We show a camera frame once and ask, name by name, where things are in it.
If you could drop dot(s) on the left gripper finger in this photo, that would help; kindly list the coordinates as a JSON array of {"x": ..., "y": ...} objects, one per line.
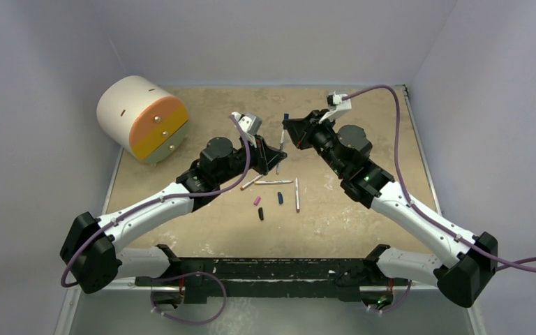
[
  {"x": 268, "y": 149},
  {"x": 273, "y": 158}
]

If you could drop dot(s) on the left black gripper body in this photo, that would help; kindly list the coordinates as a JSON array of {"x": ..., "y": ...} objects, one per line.
[{"x": 257, "y": 156}]

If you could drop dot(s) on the pen with red tip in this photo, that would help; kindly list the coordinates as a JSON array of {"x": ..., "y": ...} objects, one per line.
[{"x": 251, "y": 182}]

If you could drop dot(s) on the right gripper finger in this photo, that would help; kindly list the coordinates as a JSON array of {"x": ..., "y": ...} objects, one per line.
[
  {"x": 298, "y": 122},
  {"x": 296, "y": 134}
]

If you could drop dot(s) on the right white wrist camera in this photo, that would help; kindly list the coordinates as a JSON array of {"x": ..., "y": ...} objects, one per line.
[{"x": 338, "y": 105}]

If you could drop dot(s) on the pen with orange tip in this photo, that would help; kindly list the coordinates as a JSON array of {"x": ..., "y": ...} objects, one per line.
[{"x": 273, "y": 182}]

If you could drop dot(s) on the pen with yellow end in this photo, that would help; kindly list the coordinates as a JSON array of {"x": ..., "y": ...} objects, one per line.
[{"x": 281, "y": 147}]

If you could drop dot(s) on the aluminium table edge rail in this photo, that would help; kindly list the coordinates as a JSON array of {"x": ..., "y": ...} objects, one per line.
[{"x": 406, "y": 94}]

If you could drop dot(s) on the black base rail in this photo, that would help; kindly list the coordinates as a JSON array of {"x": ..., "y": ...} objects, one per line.
[{"x": 192, "y": 280}]

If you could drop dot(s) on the round white drawer cabinet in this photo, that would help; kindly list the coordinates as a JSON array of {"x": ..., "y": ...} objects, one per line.
[{"x": 146, "y": 120}]

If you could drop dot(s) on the pen with magenta end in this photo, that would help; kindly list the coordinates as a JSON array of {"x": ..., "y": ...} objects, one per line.
[{"x": 297, "y": 196}]

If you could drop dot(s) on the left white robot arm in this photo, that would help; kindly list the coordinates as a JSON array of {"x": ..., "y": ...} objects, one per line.
[{"x": 92, "y": 244}]

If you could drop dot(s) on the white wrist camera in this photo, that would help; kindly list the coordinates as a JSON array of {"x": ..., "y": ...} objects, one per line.
[
  {"x": 338, "y": 105},
  {"x": 250, "y": 125}
]

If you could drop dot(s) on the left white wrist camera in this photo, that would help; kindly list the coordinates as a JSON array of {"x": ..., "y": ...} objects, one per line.
[{"x": 250, "y": 125}]

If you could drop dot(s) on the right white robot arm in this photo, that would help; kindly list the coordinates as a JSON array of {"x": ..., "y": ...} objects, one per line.
[{"x": 460, "y": 263}]

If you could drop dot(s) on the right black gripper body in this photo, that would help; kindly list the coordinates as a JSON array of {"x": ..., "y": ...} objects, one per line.
[{"x": 306, "y": 132}]

